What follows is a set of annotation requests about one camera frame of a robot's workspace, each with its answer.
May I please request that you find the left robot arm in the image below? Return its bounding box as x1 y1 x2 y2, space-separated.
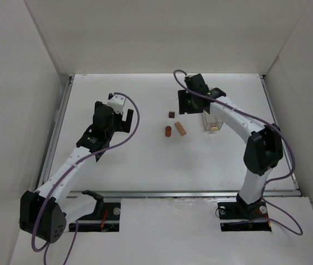
19 94 134 243

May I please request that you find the orange wood cylinder block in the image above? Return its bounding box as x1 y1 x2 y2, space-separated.
165 126 172 137

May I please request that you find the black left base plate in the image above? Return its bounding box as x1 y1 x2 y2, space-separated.
65 199 121 232

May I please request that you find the aluminium table edge rail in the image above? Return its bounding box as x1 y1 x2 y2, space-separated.
261 75 302 194

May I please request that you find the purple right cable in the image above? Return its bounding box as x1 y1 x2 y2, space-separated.
172 69 303 236

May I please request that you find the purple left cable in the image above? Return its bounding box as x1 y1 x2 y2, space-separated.
31 92 142 264

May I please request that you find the clear plastic box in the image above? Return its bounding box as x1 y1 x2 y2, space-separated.
201 88 226 131

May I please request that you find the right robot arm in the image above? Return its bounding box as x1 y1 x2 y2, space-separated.
178 74 283 220

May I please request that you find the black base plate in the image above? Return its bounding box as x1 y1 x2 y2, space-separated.
216 201 272 232
65 199 121 232

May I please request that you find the light engraved wood block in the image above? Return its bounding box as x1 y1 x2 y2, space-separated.
174 121 187 136

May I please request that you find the front aluminium rail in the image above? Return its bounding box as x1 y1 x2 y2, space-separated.
39 189 302 200

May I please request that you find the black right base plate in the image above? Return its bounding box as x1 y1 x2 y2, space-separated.
216 201 272 232

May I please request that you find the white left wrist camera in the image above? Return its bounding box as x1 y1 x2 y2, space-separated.
107 93 126 114

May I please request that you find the purple cable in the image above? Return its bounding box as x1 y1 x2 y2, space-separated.
172 69 303 236
31 92 142 264

